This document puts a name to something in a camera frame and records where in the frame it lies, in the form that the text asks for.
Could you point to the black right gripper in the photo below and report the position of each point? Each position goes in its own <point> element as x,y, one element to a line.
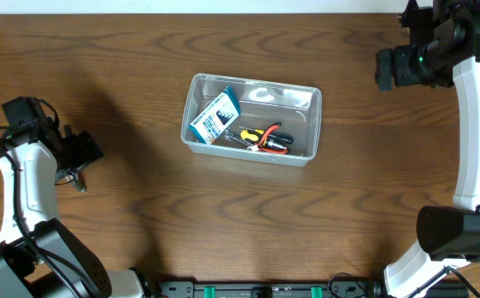
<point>385,69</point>

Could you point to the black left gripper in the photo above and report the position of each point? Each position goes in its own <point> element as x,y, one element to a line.
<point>85,148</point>

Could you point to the blue white small box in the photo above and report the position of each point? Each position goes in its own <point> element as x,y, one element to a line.
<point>215,119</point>

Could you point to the red black side cutters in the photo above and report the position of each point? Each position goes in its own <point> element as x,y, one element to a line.
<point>269,145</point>

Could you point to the small yellow black screwdriver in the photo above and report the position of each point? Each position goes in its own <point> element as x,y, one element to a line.
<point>255,135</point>

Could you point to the silver offset ring wrench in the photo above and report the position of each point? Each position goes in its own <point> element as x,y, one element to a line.
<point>234,137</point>

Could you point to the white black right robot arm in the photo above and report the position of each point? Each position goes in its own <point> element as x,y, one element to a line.
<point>444,50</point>

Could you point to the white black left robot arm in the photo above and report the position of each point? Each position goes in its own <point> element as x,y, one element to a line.
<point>39,256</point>

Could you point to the clear plastic container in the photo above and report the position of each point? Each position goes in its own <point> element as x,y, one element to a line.
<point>298,109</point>

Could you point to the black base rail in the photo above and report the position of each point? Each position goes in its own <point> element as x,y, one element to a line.
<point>339,285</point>

